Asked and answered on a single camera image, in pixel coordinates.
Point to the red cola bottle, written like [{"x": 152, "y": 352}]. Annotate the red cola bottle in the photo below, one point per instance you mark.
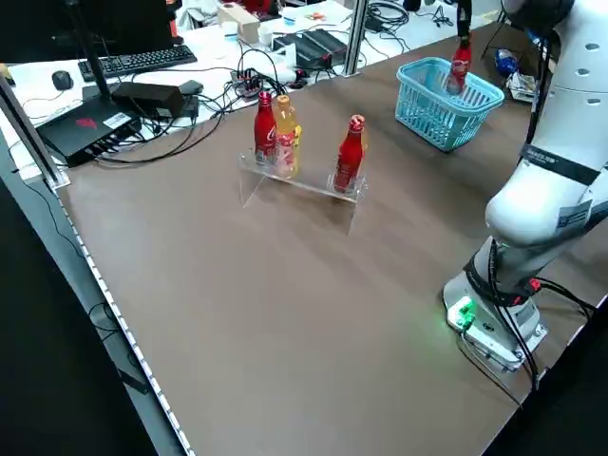
[
  {"x": 264, "y": 133},
  {"x": 349, "y": 157},
  {"x": 460, "y": 66}
]

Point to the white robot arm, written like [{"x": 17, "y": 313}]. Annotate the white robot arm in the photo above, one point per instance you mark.
[{"x": 537, "y": 209}]

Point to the dark blue snack bag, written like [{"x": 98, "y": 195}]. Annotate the dark blue snack bag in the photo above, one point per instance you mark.
[{"x": 506, "y": 59}]

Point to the light blue plastic basket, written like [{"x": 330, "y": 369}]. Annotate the light blue plastic basket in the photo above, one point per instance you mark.
[{"x": 442, "y": 128}]

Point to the orange tea bottle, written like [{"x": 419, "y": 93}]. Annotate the orange tea bottle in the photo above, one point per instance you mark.
[{"x": 286, "y": 142}]

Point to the clear acrylic bottle tray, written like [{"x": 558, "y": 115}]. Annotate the clear acrylic bottle tray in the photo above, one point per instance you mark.
[{"x": 304, "y": 183}]

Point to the white snack packet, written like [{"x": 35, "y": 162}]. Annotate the white snack packet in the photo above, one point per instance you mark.
[{"x": 520, "y": 88}]

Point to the flat black box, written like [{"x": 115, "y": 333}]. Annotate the flat black box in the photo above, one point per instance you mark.
[{"x": 309, "y": 45}]

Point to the white cup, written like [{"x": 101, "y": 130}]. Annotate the white cup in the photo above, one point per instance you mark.
[{"x": 265, "y": 35}]

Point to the cardboard box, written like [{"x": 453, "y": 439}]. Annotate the cardboard box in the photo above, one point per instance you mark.
[{"x": 240, "y": 19}]

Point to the usb hub with plugs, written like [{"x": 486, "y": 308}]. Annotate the usb hub with plugs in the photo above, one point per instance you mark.
[{"x": 247, "y": 83}]

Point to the black power adapter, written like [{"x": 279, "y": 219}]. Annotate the black power adapter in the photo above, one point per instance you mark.
[{"x": 147, "y": 97}]

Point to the black keyboard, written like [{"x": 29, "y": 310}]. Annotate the black keyboard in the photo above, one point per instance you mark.
[{"x": 138, "y": 59}]

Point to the black monitor stand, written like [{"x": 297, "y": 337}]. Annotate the black monitor stand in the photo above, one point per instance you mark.
[{"x": 97, "y": 66}]

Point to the black device with red logo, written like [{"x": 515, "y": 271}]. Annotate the black device with red logo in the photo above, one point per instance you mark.
[{"x": 85, "y": 128}]

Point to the black computer mouse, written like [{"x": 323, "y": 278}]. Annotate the black computer mouse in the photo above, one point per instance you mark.
[{"x": 62, "y": 79}]

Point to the black monitor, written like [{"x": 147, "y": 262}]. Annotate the black monitor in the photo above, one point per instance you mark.
[{"x": 47, "y": 28}]

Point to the aluminium frame post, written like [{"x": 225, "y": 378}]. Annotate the aluminium frame post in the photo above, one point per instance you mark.
[{"x": 356, "y": 33}]

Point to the aluminium frame bar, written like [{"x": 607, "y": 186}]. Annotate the aluminium frame bar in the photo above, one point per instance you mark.
[{"x": 28, "y": 138}]

